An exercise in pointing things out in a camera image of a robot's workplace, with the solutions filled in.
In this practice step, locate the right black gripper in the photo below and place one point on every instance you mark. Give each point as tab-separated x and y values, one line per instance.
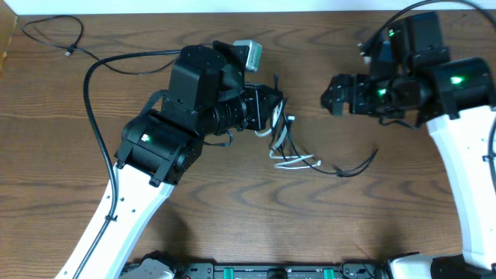
358	84

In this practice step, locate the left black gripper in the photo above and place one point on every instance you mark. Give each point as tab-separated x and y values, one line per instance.
255	109

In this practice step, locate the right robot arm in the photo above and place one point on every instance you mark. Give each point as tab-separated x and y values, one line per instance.
411	70

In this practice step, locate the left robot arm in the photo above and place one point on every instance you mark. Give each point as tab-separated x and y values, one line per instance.
207	95

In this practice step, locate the cardboard box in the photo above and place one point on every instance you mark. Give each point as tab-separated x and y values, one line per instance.
8	22

